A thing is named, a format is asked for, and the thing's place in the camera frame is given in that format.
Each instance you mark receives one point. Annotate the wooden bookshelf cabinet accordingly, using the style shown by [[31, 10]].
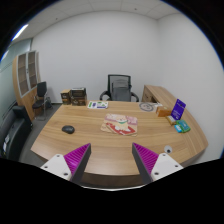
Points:
[[25, 73]]

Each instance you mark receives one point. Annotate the small brown cardboard box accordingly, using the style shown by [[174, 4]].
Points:
[[163, 111]]

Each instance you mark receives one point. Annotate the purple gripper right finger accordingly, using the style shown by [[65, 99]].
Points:
[[153, 166]]

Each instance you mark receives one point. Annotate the black mesh office chair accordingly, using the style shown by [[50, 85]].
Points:
[[111, 79]]

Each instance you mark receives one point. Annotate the white sticker sheet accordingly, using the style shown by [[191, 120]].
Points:
[[97, 105]]

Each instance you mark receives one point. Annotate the grey backpack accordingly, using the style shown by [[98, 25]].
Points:
[[120, 91]]

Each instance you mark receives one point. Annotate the black computer mouse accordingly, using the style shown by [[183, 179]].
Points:
[[68, 129]]

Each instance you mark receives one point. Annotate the black sofa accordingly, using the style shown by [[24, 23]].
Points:
[[14, 131]]

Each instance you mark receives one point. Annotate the black cardboard box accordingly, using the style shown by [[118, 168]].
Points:
[[78, 92]]

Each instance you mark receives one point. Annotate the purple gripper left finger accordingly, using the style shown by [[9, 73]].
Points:
[[70, 166]]

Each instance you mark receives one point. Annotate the purple standing card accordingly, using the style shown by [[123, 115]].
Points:
[[178, 109]]

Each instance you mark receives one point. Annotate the green teal packet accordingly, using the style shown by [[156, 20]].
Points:
[[181, 126]]

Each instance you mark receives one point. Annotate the black visitor chair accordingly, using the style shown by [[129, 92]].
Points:
[[41, 100]]

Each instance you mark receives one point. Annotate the wooden side cabinet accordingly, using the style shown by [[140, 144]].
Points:
[[158, 94]]

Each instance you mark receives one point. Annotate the white round sticker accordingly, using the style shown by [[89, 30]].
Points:
[[168, 149]]

